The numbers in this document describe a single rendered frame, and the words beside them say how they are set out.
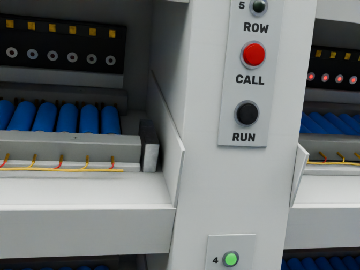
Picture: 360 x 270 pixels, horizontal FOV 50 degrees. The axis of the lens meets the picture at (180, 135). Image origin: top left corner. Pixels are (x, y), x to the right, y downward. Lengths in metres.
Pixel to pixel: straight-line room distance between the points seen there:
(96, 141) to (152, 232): 0.09
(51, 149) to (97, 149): 0.04
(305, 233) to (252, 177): 0.08
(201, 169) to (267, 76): 0.08
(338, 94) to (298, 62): 0.24
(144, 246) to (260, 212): 0.10
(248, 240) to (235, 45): 0.15
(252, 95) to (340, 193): 0.13
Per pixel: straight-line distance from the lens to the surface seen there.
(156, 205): 0.30
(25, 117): 0.38
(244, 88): 0.29
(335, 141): 0.42
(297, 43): 0.31
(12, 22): 0.44
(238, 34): 0.29
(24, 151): 0.33
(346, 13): 0.34
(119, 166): 0.33
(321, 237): 0.37
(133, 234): 0.31
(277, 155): 0.31
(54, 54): 0.44
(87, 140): 0.33
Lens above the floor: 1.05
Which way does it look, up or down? 10 degrees down
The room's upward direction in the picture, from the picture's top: 5 degrees clockwise
